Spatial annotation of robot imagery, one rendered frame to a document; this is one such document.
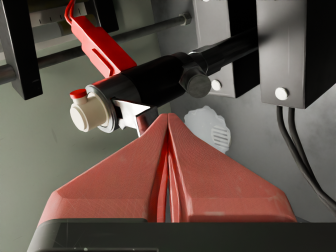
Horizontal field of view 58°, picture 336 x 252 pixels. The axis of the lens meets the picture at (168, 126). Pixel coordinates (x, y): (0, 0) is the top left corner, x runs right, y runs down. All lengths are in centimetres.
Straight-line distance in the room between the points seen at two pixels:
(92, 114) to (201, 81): 6
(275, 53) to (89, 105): 15
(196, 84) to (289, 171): 34
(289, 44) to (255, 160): 30
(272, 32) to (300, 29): 2
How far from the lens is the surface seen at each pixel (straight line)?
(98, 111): 16
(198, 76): 17
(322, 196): 23
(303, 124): 44
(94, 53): 19
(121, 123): 16
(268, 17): 24
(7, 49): 34
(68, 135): 48
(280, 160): 49
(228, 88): 28
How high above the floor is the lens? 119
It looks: 35 degrees down
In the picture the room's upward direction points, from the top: 120 degrees counter-clockwise
